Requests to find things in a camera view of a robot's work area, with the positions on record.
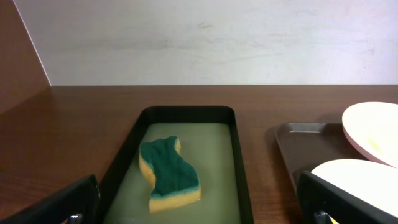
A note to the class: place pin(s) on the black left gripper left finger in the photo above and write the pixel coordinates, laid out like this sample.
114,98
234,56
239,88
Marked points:
76,203

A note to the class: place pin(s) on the green and yellow sponge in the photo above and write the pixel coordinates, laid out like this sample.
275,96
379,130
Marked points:
174,182

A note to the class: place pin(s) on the brown serving tray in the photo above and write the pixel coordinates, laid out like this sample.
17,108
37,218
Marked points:
304,146

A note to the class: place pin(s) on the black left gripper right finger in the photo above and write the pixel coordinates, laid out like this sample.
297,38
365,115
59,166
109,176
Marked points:
320,200

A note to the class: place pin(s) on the white plate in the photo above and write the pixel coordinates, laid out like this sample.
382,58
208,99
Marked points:
371,182
371,128

